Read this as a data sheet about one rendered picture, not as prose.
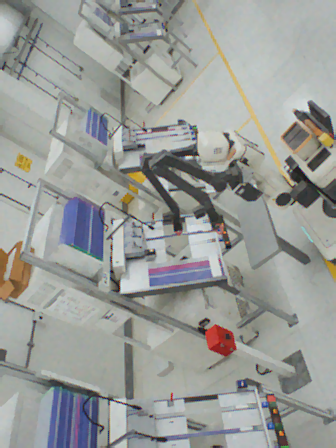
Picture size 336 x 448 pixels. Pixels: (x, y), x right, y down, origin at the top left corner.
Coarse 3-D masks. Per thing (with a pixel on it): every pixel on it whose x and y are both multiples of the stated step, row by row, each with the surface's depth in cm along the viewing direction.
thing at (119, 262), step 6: (114, 222) 325; (120, 222) 324; (114, 228) 320; (120, 228) 319; (114, 234) 314; (120, 234) 314; (114, 240) 310; (120, 240) 309; (114, 246) 305; (120, 246) 304; (114, 252) 301; (120, 252) 300; (114, 258) 296; (120, 258) 295; (114, 264) 292; (120, 264) 291; (114, 270) 293; (120, 270) 293
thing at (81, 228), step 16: (64, 208) 308; (80, 208) 301; (96, 208) 314; (64, 224) 290; (80, 224) 289; (96, 224) 302; (64, 240) 275; (80, 240) 278; (96, 240) 290; (96, 256) 279
